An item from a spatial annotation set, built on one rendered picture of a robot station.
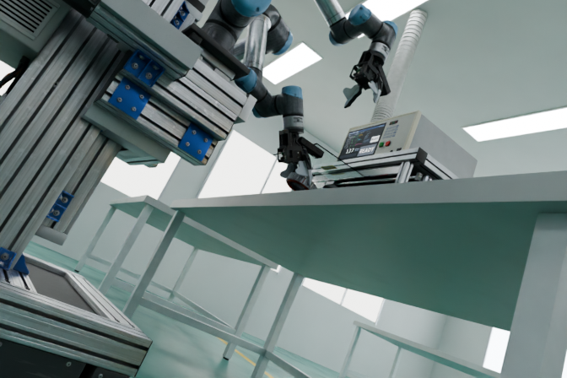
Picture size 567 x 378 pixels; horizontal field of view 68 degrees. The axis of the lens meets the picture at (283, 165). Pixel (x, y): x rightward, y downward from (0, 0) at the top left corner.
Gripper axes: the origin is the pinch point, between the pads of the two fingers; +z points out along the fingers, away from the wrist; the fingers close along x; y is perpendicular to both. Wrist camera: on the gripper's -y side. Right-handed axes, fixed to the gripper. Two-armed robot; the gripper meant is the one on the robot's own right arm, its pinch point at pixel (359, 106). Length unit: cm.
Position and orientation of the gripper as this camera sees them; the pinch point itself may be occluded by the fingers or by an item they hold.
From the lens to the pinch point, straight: 152.0
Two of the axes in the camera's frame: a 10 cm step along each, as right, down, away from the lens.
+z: -4.0, 8.6, -3.1
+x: 5.9, -0.2, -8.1
